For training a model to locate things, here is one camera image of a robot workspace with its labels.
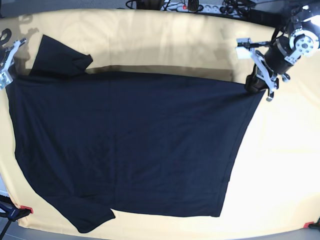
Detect right red-black table clamp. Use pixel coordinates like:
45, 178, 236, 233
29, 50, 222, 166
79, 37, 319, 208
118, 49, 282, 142
303, 218, 320, 231

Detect dark navy T-shirt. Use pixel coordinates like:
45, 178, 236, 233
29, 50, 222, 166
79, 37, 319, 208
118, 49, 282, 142
5, 36, 263, 233

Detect yellow table cloth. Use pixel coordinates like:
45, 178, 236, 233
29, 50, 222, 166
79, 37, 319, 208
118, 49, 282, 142
0, 9, 320, 240

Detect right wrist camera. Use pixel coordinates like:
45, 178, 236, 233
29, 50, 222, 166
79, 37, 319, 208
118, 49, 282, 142
0, 70, 13, 90

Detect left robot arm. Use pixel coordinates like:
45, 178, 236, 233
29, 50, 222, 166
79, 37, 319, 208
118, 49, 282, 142
235, 0, 320, 102

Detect black cables on floor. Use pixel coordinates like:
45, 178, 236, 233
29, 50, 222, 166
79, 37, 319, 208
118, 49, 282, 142
219, 0, 251, 16

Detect red-black table clamp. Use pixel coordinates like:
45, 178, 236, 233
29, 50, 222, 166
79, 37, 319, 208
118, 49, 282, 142
303, 218, 320, 231
0, 195, 34, 240

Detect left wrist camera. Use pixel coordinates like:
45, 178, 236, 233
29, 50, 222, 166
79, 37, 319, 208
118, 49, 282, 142
235, 37, 252, 60

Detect left red-black table clamp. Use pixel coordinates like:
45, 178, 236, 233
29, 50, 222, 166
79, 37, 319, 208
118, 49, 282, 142
0, 195, 34, 240

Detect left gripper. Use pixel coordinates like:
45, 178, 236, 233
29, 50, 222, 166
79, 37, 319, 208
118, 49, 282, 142
237, 37, 293, 102

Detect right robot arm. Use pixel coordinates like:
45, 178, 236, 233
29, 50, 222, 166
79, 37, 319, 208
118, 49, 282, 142
0, 28, 27, 74

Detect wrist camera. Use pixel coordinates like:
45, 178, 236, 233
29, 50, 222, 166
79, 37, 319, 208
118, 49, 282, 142
0, 70, 13, 90
235, 37, 252, 60

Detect black box on floor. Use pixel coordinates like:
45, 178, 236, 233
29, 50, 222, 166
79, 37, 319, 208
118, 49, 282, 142
246, 9, 283, 28

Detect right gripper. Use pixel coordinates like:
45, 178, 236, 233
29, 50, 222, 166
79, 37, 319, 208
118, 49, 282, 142
0, 38, 27, 75

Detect white power strip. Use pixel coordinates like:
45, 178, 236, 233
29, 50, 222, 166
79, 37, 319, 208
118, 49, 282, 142
161, 1, 227, 15

